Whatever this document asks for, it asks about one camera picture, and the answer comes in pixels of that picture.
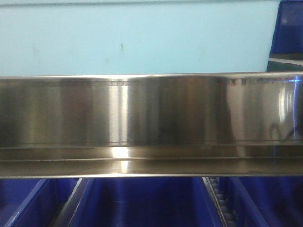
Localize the blue bin upper right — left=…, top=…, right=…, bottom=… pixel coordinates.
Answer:
left=267, top=0, right=303, bottom=71

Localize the stainless steel left shelf rail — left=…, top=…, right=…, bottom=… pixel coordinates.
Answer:
left=0, top=72, right=303, bottom=179

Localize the metal divider rail lower left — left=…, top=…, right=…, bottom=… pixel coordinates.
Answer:
left=49, top=178, right=89, bottom=227

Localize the blue bin lower left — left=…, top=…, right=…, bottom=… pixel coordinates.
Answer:
left=0, top=178, right=78, bottom=227

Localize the blue bin lower centre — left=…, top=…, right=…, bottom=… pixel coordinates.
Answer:
left=71, top=177, right=222, bottom=227

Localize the blue bin lower right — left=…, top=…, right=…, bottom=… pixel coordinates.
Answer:
left=218, top=176, right=303, bottom=227

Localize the white roller track lower right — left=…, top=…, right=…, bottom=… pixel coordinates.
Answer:
left=203, top=177, right=236, bottom=227

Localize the light blue plastic bin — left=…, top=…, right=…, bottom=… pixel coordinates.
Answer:
left=0, top=0, right=279, bottom=76

